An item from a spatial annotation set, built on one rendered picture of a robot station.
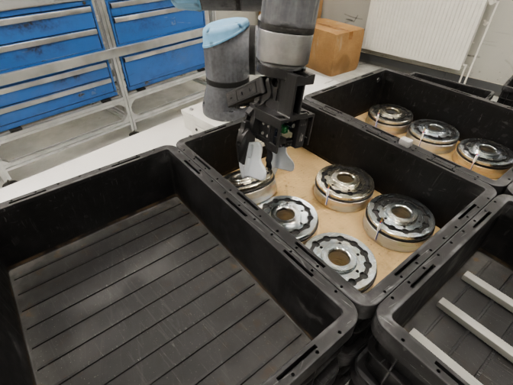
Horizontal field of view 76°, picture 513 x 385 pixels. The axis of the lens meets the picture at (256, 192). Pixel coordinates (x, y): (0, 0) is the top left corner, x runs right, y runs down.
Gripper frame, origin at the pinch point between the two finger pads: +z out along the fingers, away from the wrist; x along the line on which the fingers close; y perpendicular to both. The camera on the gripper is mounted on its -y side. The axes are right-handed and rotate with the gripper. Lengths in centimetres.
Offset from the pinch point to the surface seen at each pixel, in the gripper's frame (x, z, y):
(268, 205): -3.3, 0.9, 7.0
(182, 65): 88, 30, -194
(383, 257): 5.1, 2.8, 24.2
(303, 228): -2.6, 0.8, 14.5
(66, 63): 8, 22, -179
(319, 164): 15.5, 0.7, 1.5
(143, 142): 0, 15, -52
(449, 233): 3.9, -7.0, 30.4
